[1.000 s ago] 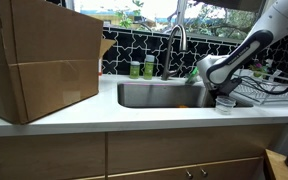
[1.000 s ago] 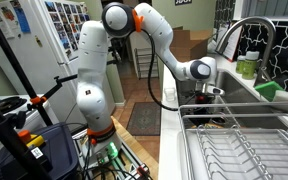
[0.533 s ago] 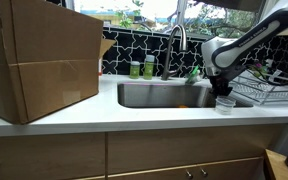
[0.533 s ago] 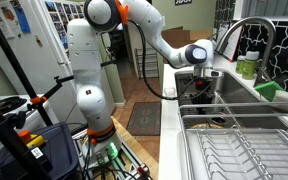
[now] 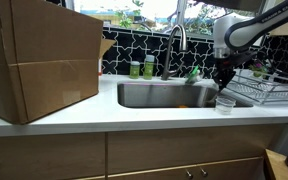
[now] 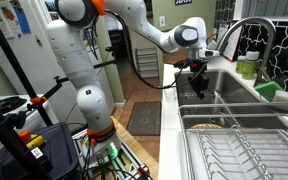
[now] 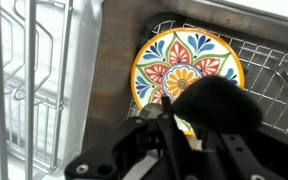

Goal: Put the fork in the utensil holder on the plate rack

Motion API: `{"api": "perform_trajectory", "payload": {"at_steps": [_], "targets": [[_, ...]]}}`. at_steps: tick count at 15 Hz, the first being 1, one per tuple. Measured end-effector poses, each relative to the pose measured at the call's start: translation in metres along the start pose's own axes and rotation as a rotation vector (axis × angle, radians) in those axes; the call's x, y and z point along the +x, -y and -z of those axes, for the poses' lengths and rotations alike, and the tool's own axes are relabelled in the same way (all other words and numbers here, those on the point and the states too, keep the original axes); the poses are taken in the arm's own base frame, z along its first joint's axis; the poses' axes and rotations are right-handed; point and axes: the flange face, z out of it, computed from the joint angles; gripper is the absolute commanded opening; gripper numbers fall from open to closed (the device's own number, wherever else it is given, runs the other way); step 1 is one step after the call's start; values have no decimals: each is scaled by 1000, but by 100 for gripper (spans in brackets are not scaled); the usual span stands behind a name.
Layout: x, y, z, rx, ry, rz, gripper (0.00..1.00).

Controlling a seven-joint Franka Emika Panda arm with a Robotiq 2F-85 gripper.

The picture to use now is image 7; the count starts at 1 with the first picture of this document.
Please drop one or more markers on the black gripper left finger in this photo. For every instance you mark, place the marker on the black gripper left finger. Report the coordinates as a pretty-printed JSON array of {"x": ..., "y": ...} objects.
[{"x": 117, "y": 146}]

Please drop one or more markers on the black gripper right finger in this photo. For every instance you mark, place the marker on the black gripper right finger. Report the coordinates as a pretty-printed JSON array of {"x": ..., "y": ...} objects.
[{"x": 217, "y": 106}]

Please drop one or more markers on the colourful painted ceramic plate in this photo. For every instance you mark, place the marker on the colourful painted ceramic plate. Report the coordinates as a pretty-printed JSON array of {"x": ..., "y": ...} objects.
[{"x": 180, "y": 56}]

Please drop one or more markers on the stainless steel sink basin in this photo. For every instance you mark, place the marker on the stainless steel sink basin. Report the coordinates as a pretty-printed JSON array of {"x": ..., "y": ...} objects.
[{"x": 117, "y": 60}]

